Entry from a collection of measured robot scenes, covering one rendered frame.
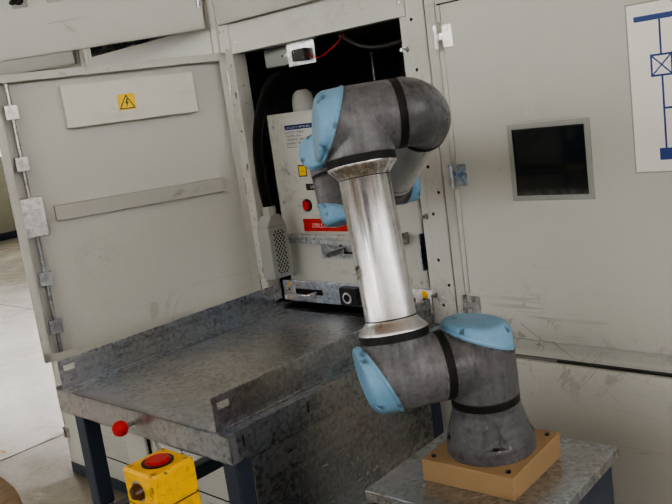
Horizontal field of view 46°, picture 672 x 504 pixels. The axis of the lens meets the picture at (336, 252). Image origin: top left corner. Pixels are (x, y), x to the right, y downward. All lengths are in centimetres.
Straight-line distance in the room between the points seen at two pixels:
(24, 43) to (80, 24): 18
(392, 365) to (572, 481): 36
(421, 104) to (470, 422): 52
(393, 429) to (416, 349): 59
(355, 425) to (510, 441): 48
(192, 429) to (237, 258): 88
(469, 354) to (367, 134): 39
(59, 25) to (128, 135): 42
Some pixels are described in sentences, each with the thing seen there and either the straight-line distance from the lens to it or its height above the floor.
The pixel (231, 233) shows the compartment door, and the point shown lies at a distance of 232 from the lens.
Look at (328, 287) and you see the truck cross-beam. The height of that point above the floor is 91.
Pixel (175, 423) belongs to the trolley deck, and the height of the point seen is 84.
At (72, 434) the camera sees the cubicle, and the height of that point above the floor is 20.
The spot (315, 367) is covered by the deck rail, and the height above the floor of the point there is 88.
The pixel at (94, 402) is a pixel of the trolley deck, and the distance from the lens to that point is 183.
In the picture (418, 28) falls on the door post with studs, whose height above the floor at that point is 154.
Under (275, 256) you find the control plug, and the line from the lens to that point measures 217.
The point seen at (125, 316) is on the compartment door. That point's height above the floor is 91.
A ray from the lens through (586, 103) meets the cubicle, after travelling 162.
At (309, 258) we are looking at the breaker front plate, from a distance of 222.
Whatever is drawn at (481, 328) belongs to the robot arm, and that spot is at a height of 102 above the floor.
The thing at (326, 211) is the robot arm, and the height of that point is 118.
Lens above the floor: 140
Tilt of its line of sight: 10 degrees down
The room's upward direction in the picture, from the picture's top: 8 degrees counter-clockwise
